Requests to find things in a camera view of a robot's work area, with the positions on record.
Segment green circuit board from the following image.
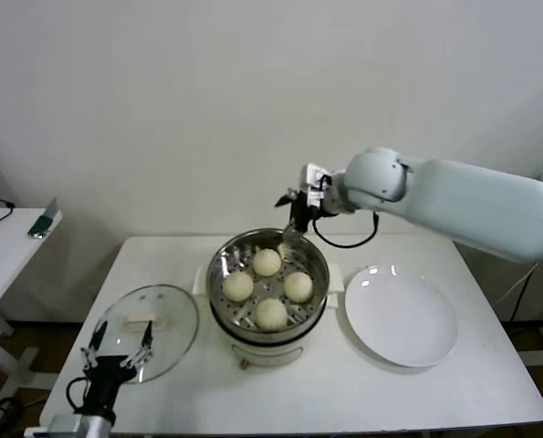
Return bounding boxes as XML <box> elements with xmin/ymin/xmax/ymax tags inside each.
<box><xmin>26</xmin><ymin>198</ymin><xmax>63</xmax><ymax>241</ymax></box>

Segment white electric cooker pot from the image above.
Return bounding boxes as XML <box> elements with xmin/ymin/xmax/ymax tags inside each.
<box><xmin>192</xmin><ymin>266</ymin><xmax>344</xmax><ymax>370</ymax></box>

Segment white round plate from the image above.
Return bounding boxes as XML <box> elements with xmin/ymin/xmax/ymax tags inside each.
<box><xmin>342</xmin><ymin>263</ymin><xmax>458</xmax><ymax>368</ymax></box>

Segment stainless steel steamer basket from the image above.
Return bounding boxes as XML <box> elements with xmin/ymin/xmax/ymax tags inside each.
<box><xmin>192</xmin><ymin>227</ymin><xmax>344</xmax><ymax>339</ymax></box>

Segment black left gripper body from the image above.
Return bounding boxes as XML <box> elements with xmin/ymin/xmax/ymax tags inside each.
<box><xmin>74</xmin><ymin>355</ymin><xmax>138</xmax><ymax>415</ymax></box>

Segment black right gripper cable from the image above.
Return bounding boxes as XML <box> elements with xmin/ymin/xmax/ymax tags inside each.
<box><xmin>310</xmin><ymin>210</ymin><xmax>381</xmax><ymax>250</ymax></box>

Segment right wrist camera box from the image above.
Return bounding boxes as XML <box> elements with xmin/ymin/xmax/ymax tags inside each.
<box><xmin>299</xmin><ymin>162</ymin><xmax>334</xmax><ymax>206</ymax></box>

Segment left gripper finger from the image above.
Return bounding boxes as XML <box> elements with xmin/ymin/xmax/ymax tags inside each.
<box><xmin>79</xmin><ymin>320</ymin><xmax>108</xmax><ymax>369</ymax></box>
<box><xmin>120</xmin><ymin>318</ymin><xmax>156</xmax><ymax>370</ymax></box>

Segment white steamed baozi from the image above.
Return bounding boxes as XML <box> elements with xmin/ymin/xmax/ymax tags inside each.
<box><xmin>222</xmin><ymin>272</ymin><xmax>255</xmax><ymax>303</ymax></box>
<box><xmin>282</xmin><ymin>271</ymin><xmax>315</xmax><ymax>304</ymax></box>
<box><xmin>255</xmin><ymin>298</ymin><xmax>289</xmax><ymax>332</ymax></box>
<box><xmin>252</xmin><ymin>248</ymin><xmax>283</xmax><ymax>278</ymax></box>

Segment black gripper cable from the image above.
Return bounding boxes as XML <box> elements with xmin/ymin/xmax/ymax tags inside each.
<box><xmin>66</xmin><ymin>376</ymin><xmax>92</xmax><ymax>414</ymax></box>
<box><xmin>310</xmin><ymin>210</ymin><xmax>381</xmax><ymax>250</ymax></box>

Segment white hanging cable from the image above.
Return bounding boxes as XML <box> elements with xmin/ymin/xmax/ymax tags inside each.
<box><xmin>490</xmin><ymin>262</ymin><xmax>540</xmax><ymax>308</ymax></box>

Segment white side table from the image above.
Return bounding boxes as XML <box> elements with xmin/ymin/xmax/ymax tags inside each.
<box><xmin>0</xmin><ymin>207</ymin><xmax>65</xmax><ymax>402</ymax></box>

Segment black hanging cable with plug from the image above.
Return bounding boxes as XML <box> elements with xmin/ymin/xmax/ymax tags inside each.
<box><xmin>510</xmin><ymin>262</ymin><xmax>541</xmax><ymax>323</ymax></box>

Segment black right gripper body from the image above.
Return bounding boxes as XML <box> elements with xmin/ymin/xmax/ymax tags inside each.
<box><xmin>288</xmin><ymin>186</ymin><xmax>320</xmax><ymax>234</ymax></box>

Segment black cable coil on floor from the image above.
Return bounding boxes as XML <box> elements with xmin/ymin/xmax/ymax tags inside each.
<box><xmin>0</xmin><ymin>397</ymin><xmax>24</xmax><ymax>425</ymax></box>

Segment glass lid with white handle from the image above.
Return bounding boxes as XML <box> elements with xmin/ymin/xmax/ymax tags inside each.
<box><xmin>89</xmin><ymin>283</ymin><xmax>200</xmax><ymax>385</ymax></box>

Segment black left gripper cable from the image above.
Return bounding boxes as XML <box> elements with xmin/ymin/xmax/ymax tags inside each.
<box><xmin>66</xmin><ymin>376</ymin><xmax>92</xmax><ymax>414</ymax></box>

